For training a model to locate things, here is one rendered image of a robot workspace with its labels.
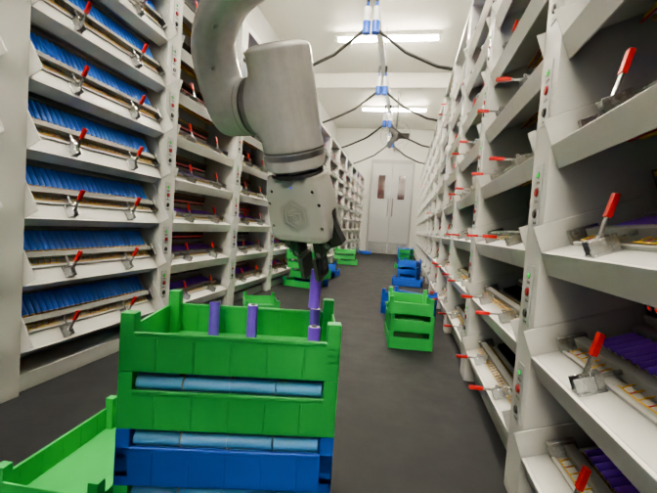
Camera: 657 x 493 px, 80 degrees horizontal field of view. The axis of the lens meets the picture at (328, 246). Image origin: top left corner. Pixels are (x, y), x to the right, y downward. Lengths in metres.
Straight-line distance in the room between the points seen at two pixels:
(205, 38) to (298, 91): 0.13
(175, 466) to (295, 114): 0.50
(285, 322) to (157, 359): 0.25
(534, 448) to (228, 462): 0.58
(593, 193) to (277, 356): 0.64
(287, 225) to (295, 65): 0.21
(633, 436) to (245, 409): 0.47
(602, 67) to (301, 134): 0.60
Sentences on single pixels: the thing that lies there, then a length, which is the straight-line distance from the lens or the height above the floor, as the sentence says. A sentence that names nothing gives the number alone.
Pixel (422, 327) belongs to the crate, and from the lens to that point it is 1.87.
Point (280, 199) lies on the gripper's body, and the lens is 0.57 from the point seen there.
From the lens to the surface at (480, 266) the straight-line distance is 1.53.
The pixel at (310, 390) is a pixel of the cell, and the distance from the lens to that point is 0.59.
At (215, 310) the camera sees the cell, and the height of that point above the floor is 0.37.
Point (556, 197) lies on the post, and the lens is 0.85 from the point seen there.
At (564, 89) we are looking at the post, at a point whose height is 0.82.
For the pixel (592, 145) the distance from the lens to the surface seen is 0.72.
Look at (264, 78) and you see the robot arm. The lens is 0.52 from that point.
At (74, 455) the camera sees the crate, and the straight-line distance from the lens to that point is 1.11.
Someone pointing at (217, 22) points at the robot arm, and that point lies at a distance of 0.55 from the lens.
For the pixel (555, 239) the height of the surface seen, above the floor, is 0.54.
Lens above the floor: 0.53
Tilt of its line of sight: 3 degrees down
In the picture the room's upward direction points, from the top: 4 degrees clockwise
